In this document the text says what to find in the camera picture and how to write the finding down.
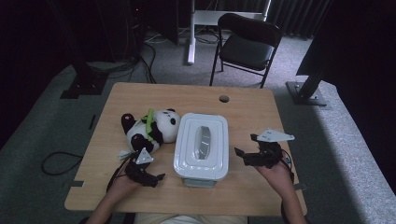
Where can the panda plush toy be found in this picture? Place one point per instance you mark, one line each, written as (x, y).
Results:
(165, 127)

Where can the black stand with metal base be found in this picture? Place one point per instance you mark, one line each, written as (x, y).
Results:
(306, 95)

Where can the clear plastic storage box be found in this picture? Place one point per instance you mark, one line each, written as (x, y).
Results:
(199, 183)

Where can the dark curtain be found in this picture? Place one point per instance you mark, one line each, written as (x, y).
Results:
(292, 15)

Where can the person's beige pants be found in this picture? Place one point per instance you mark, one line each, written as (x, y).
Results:
(186, 219)

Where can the grey tape piece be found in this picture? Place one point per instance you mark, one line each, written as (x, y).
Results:
(299, 186)

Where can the black folding chair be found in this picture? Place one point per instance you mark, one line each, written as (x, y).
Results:
(249, 49)

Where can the white desk frame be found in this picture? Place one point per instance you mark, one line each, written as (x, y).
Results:
(191, 37)

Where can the person's right hand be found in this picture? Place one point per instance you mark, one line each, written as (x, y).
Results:
(278, 179)

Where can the person's left hand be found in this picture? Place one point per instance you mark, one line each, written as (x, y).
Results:
(121, 186)

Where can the white box lid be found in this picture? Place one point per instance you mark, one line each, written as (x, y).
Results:
(200, 146)

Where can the black tape strip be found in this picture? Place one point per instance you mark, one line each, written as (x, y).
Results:
(92, 122)

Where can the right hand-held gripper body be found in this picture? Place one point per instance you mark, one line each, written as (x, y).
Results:
(267, 154)

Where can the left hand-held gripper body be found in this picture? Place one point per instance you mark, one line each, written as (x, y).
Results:
(138, 172)

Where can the black stand with flat base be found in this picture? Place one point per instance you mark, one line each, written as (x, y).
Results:
(84, 85)

